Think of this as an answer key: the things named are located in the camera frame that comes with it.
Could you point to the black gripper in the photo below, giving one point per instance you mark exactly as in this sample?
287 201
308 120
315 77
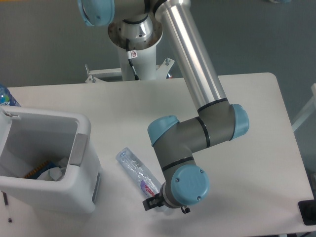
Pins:
158 201

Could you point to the white frame at right edge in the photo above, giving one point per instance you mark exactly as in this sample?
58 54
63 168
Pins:
306 111

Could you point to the colourful trash in bin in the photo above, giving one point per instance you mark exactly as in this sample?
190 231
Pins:
36 172

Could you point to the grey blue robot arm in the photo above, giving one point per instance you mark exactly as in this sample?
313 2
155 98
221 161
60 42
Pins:
173 141

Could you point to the black device at table corner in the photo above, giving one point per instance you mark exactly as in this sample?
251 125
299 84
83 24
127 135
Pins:
308 211

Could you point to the blue bottle at edge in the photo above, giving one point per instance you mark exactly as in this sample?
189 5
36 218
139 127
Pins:
6 98

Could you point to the black pen on table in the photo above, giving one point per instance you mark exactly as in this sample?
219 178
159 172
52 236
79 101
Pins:
6 204

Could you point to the clear plastic water bottle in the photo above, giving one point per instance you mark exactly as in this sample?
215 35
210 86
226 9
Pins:
142 177

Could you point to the white tissue pack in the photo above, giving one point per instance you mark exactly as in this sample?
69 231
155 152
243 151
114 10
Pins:
54 171

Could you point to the white trash can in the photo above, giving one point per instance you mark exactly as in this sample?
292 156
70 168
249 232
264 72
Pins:
47 159

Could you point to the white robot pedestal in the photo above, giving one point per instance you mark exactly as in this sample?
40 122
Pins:
136 41

